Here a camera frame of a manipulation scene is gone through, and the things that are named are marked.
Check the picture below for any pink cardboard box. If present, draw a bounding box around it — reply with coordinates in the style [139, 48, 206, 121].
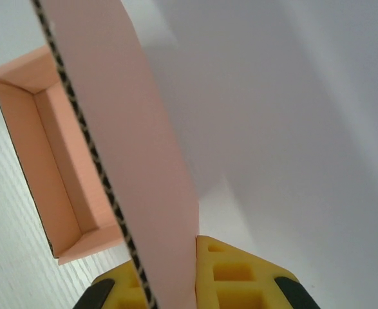
[0, 0, 200, 309]

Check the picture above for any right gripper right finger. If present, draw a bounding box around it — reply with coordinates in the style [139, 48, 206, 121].
[194, 234, 312, 309]

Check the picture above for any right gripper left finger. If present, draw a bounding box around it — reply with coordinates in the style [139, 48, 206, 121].
[75, 259, 157, 309]

